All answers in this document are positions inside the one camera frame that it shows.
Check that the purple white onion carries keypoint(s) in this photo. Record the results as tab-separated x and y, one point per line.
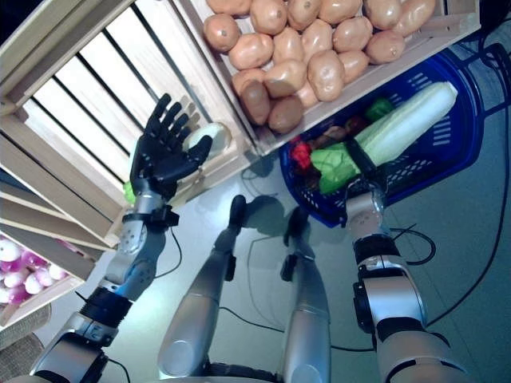
8	249
12	276
18	296
36	282
58	273
32	259

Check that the large wooden slat crate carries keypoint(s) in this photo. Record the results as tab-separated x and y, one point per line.
100	80

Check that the wooden onion crate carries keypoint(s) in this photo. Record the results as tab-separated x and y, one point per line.
48	299

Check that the wooden potato crate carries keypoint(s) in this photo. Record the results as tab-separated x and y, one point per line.
447	24

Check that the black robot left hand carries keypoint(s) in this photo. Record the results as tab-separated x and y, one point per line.
159	155

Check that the green white napa cabbage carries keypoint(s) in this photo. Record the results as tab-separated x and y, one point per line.
217	133
407	119

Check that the red tomato in basket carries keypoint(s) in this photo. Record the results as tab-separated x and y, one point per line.
301	153

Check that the blue plastic shopping basket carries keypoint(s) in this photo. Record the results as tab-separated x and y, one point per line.
451	131

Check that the woven straw basket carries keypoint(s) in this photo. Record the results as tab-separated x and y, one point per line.
28	323

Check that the black robot waist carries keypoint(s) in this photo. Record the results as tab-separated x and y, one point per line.
239	373

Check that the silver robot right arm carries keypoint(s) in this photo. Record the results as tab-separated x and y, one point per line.
383	287

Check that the red round fruit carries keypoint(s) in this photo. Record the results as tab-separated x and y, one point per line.
357	123

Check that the wooden display shelf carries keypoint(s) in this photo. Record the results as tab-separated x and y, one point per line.
48	223

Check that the green bell pepper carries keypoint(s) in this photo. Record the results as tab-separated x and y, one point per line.
379	108

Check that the tan plastic potato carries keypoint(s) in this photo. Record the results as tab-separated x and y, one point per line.
221	32
308	96
285	113
413	16
339	131
229	6
352	34
383	12
325	138
288	44
268	16
385	47
251	50
339	10
325	75
316	38
303	12
285	77
353	65
255	103
246	76

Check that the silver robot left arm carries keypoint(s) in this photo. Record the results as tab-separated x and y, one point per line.
131	259

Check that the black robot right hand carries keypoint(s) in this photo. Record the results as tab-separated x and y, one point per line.
361	157

